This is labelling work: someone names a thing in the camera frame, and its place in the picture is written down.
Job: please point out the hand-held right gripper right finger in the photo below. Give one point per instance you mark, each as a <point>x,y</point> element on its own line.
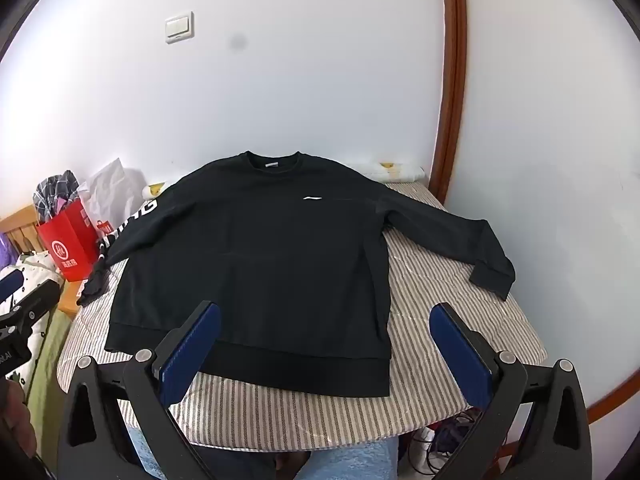
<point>460,355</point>

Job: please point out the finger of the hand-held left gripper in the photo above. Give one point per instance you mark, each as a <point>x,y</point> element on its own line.
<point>11,285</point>
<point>40,300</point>

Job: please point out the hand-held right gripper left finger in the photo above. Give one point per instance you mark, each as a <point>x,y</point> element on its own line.
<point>192,355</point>

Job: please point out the black sweatshirt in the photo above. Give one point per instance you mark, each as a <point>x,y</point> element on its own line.
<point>250,260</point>

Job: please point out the person's left hand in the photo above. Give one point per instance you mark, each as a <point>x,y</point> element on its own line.
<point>17,420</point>

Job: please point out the purple bag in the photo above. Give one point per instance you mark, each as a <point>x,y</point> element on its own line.
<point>6,252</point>

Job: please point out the green cloth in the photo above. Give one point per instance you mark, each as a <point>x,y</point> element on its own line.
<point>47,385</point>

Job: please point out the wooden headboard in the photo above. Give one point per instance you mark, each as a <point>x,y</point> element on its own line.
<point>20,232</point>

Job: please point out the red paper shopping bag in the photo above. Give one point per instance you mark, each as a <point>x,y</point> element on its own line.
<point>65,240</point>

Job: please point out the striped quilt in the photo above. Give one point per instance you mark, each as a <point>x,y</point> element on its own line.
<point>425,270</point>

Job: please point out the plaid cloth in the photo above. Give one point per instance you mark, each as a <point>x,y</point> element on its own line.
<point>52,190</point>

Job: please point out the white plastic bag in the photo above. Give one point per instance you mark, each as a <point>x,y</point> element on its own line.
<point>115,190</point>

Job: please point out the person's blue jeans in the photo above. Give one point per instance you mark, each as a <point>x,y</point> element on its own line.
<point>350,460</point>

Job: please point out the brown wooden baseboard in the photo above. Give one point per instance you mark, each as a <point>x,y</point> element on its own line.
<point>615,392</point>

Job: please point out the white roll with yellow print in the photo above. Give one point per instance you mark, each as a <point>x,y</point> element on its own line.
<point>395,172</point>

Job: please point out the brown wooden door frame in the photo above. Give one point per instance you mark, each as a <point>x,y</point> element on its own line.
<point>452,85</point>

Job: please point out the white light switch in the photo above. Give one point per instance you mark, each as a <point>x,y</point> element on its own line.
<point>179,27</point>

